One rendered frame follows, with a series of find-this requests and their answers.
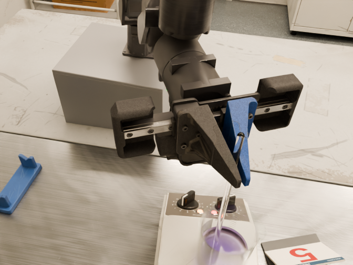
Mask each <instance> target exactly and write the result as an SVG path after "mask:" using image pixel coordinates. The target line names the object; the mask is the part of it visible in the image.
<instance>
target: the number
mask: <svg viewBox="0 0 353 265"><path fill-rule="evenodd" d="M269 254H270V255H271V256H272V257H273V258H274V260H275V261H276V262H277V263H278V264H279V265H295V264H301V263H307V262H313V261H318V260H324V259H330V258H335V257H339V256H338V255H337V254H335V253H334V252H332V251H331V250H329V249H328V248H327V247H325V246H324V245H323V244H315V245H311V246H305V247H299V248H293V249H287V250H281V251H275V252H269Z"/></svg>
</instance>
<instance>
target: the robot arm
mask: <svg viewBox="0 0 353 265"><path fill-rule="evenodd" d="M214 4H215V0H119V1H118V7H119V17H120V21H121V25H122V26H124V25H127V43H126V45H125V47H124V49H123V51H122V54H123V55H127V56H134V57H141V58H148V59H154V61H155V63H156V65H157V68H158V70H159V71H158V77H159V81H160V82H164V85H165V87H166V90H167V92H168V94H169V105H170V111H169V112H164V113H158V114H153V110H154V109H155V106H154V103H153V100H152V98H151V96H148V97H141V98H135V99H128V100H122V101H116V102H115V103H114V105H113V106H112V107H111V109H110V112H111V120H112V127H113V134H114V139H115V144H116V150H117V154H118V156H119V157H120V158H122V159H126V158H131V157H136V156H142V155H147V154H151V153H153V152H154V150H155V147H156V145H155V142H154V135H153V134H155V141H156V144H157V149H158V152H159V155H160V156H161V157H162V156H166V157H167V160H172V159H178V160H179V162H180V164H181V165H183V166H191V165H193V164H200V163H204V162H207V163H208V164H209V165H210V166H212V167H213V168H214V169H215V170H216V171H217V172H218V173H219V174H220V175H221V176H222V177H223V178H224V179H225V180H227V181H228V182H229V183H230V184H231V185H232V186H233V187H234V188H240V186H241V183H242V184H243V185H244V186H245V187H246V186H249V184H250V181H251V172H250V159H249V150H248V138H249V135H250V132H251V127H252V124H254V125H255V127H256V129H257V130H258V131H261V132H264V131H269V130H274V129H280V128H285V127H287V126H288V125H289V124H290V121H291V119H292V116H293V113H294V111H295V108H296V105H297V103H298V100H299V97H300V95H301V92H302V90H303V86H304V85H303V84H302V83H301V82H300V81H299V79H298V78H297V77H296V76H295V75H294V74H287V75H280V76H273V77H267V78H262V79H260V80H259V83H258V87H257V91H255V92H254V93H250V94H244V95H238V96H231V94H230V90H231V84H232V83H231V81H230V80H229V78H228V77H222V78H220V76H219V75H218V73H217V71H216V70H215V65H216V57H215V56H214V54H206V53H205V51H204V50H203V48H202V46H201V45H200V43H199V41H198V40H199V38H200V37H201V35H202V34H205V35H207V34H208V33H209V32H210V27H211V21H212V16H213V10H214ZM239 132H243V133H244V135H245V138H244V142H243V146H242V150H241V154H240V158H239V161H238V165H236V162H235V160H234V158H233V151H234V147H235V142H236V138H237V134H238V133H239Z"/></svg>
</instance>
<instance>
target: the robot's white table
mask: <svg viewBox="0 0 353 265"><path fill-rule="evenodd" d="M92 22H94V23H101V24H107V25H113V26H119V27H125V28H127V25H124V26H122V25H121V21H120V20H119V19H111V18H102V17H93V16H84V15H75V14H66V13H57V12H47V11H39V10H34V9H21V10H20V11H18V12H17V13H16V14H15V15H14V16H13V17H12V18H11V19H10V20H9V21H8V22H7V23H5V24H4V25H3V26H2V27H1V28H0V132H3V133H9V134H16V135H23V136H29V137H36V138H42V139H49V140H55V141H62V142H69V143H73V144H80V145H86V146H93V147H99V148H106V149H113V150H116V144H115V139H114V134H113V129H108V128H101V127H94V126H87V125H81V124H73V123H67V122H66V121H65V117H64V113H63V109H62V107H61V103H60V99H59V96H58V91H57V88H56V84H55V80H54V77H53V72H52V69H53V68H54V67H55V66H56V64H57V63H58V62H59V61H60V60H61V58H62V57H63V56H64V55H65V54H66V53H67V51H68V50H69V49H70V47H71V46H72V45H73V44H74V43H75V41H76V40H77V39H78V38H79V37H80V36H81V34H82V33H83V32H84V31H85V30H86V28H87V27H88V26H89V25H90V24H91V23H92ZM198 41H199V43H200V45H201V46H202V48H203V50H204V51H205V53H206V54H214V56H215V57H216V65H215V70H216V71H217V73H218V75H219V76H220V78H222V77H228V78H229V80H230V81H231V83H232V84H231V90H230V94H231V96H238V95H244V94H250V93H254V92H255V91H257V87H258V83H259V80H260V79H262V78H267V77H273V76H280V75H287V74H294V75H295V76H296V77H297V78H298V79H299V81H300V82H301V83H302V84H303V85H304V86H303V90H302V92H301V95H300V97H299V100H298V103H297V105H296V108H295V111H294V113H293V116H292V119H291V121H290V124H289V125H288V126H287V127H285V128H280V129H274V130H269V131H264V132H261V131H258V130H257V129H256V127H255V125H254V124H252V127H251V132H250V135H249V138H248V150H249V159H250V171H253V172H260V173H264V174H271V175H278V176H284V177H291V178H297V179H304V180H310V181H317V182H324V183H328V184H334V185H341V186H348V187H353V47H350V46H341V45H332V44H322V43H314V42H305V41H300V40H291V39H282V38H273V37H264V36H255V35H245V34H237V33H228V32H219V31H214V30H210V32H209V33H208V34H207V35H205V34H202V35H201V37H200V38H199V40H198Z"/></svg>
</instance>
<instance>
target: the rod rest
mask: <svg viewBox="0 0 353 265"><path fill-rule="evenodd" d="M18 157H19V159H20V161H21V165H20V166H19V167H18V169H17V170H16V172H15V173H14V174H13V176H12V177H11V179H10V180H9V182H8V183H7V184H6V186H5V187H4V189H3V190H2V191H1V193H0V212H3V213H7V214H12V213H13V211H14V210H15V208H16V207H17V205H18V204H19V202H20V201H21V199H22V198H23V196H24V194H25V193H26V191H27V190H28V188H29V187H30V185H31V184H32V182H33V181H34V179H35V178H36V176H37V175H38V173H39V172H40V170H41V169H42V166H41V164H40V163H37V162H36V161H35V159H34V157H33V156H30V157H28V158H27V157H26V156H24V155H23V154H19V155H18Z"/></svg>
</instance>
